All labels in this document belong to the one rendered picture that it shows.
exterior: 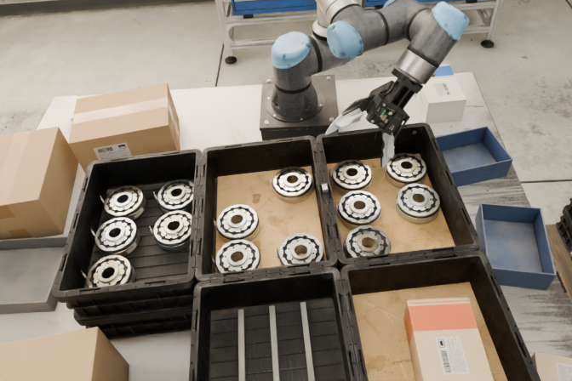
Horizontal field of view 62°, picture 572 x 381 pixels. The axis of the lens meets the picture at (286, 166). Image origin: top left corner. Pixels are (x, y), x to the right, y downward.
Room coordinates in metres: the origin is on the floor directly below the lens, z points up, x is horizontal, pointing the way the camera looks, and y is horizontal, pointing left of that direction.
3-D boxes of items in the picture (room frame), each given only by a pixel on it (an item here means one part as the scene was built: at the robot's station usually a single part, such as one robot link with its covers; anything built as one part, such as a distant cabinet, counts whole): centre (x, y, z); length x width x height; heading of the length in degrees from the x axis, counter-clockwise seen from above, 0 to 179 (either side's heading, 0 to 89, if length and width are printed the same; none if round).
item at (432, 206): (0.72, -0.31, 0.86); 0.10 x 0.10 x 0.01
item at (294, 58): (1.22, -0.06, 0.97); 0.13 x 0.12 x 0.14; 109
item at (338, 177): (0.83, -0.17, 0.86); 0.10 x 0.10 x 0.01
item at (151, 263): (0.73, 0.36, 0.87); 0.40 x 0.30 x 0.11; 0
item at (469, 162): (0.96, -0.53, 0.74); 0.20 x 0.15 x 0.07; 97
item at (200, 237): (0.73, 0.06, 0.92); 0.40 x 0.30 x 0.02; 0
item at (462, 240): (0.72, -0.24, 0.87); 0.40 x 0.30 x 0.11; 0
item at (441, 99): (1.25, -0.54, 0.75); 0.20 x 0.12 x 0.09; 178
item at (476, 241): (0.72, -0.24, 0.92); 0.40 x 0.30 x 0.02; 0
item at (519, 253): (0.64, -0.54, 0.74); 0.20 x 0.15 x 0.07; 165
